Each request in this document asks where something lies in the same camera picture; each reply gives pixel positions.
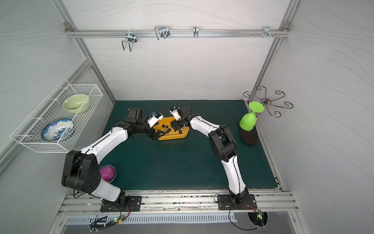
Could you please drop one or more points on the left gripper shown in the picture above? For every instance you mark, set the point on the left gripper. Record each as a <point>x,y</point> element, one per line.
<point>152,131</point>

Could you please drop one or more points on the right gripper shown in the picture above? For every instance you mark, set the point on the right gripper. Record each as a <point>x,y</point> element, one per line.
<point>178,124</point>

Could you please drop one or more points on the yellow plastic storage box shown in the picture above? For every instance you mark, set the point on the yellow plastic storage box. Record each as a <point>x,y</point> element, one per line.
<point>172,134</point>

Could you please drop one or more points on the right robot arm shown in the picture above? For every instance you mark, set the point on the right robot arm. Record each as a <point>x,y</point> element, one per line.
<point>223,145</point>

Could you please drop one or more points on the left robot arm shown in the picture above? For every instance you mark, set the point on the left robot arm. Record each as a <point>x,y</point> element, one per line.
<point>81,168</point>

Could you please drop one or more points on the purple fruit in bowl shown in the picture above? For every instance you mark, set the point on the purple fruit in bowl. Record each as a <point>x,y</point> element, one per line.
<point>108,173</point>

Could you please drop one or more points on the green plastic goblet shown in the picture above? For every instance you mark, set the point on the green plastic goblet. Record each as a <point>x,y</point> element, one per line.
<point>249,120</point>

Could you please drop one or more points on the green ceramic bowl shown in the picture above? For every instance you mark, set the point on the green ceramic bowl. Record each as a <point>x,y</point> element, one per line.
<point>77,104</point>

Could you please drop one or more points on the small metal hook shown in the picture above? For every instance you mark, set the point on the small metal hook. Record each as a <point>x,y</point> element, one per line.
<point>195,32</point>

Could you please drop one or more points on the metal clip hook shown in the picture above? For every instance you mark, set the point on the metal clip hook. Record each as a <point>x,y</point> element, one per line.
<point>161,32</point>

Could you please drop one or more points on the metal double hook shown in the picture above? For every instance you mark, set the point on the metal double hook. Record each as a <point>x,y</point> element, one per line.
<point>129,41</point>

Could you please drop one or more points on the blue white patterned bowl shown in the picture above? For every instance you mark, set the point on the blue white patterned bowl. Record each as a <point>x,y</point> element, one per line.
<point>61,129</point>

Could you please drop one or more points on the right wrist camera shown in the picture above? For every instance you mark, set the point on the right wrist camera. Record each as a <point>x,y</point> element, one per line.
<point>175,111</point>

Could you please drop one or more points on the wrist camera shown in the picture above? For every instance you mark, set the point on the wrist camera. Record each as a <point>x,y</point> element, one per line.
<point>153,118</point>
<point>175,111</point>

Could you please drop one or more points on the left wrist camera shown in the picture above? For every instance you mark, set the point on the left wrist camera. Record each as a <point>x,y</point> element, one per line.
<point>153,118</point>

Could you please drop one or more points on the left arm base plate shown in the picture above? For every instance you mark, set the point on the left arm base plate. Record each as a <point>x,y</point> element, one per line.
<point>124,203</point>

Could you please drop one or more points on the black scroll wall hook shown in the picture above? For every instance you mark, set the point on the black scroll wall hook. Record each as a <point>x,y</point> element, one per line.
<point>266,101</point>

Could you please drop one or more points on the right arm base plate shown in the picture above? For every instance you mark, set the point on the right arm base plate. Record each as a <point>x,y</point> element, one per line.
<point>226,203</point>

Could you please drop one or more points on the white wire basket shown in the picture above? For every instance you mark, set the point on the white wire basket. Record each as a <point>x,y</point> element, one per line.
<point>28,133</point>

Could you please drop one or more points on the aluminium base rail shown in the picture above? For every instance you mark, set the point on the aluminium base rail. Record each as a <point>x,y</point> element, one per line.
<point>182,201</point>

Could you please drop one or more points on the metal bracket hook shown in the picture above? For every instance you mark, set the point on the metal bracket hook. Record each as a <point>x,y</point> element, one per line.
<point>266,33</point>

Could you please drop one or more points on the aluminium top rail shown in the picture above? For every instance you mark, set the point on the aluminium top rail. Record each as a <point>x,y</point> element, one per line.
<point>175,33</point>

